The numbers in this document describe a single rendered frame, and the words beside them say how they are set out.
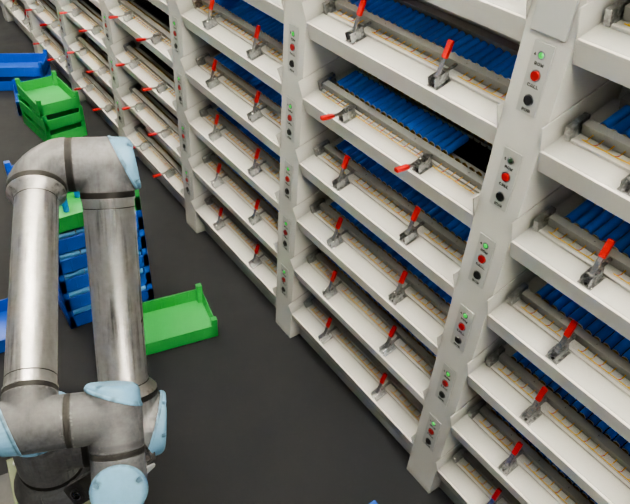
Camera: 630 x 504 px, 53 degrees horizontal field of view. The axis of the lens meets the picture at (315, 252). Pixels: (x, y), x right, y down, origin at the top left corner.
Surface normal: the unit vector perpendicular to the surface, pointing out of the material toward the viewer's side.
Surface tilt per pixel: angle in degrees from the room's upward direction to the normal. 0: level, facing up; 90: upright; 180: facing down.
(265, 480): 0
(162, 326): 0
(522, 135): 90
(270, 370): 0
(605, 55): 108
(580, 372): 18
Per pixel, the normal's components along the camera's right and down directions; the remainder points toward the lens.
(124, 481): 0.27, 0.01
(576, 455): -0.19, -0.64
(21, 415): 0.18, -0.56
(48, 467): 0.25, 0.65
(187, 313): 0.06, -0.77
